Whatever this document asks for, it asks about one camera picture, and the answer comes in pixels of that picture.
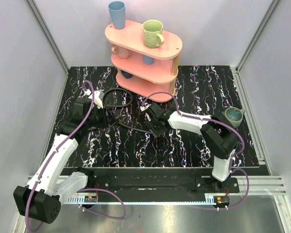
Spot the black corrugated hose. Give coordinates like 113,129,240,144
103,88,156,135

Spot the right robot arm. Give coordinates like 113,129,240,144
143,103,240,193

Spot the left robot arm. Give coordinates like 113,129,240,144
13,95,108,224

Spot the black marble mat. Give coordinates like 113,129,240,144
48,65,260,168

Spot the dark blue cup lower shelf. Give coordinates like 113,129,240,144
121,70,132,79

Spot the pink three-tier shelf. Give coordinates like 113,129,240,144
105,20,183,102

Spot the blue cup middle shelf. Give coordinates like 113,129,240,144
143,55,155,65

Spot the pink mug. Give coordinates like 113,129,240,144
112,45,131,59

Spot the teal ceramic cup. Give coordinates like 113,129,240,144
223,107,245,128

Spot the green mug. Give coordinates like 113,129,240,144
142,20,164,49

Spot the blue plastic tumbler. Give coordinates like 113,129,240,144
108,1,126,30

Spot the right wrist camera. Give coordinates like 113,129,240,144
140,103,150,112

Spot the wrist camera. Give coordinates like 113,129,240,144
140,103,150,112
86,90,104,109

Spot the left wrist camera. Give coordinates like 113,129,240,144
86,90,104,109

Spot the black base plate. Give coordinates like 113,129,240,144
67,166,241,203

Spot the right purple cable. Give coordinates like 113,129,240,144
142,91,250,197

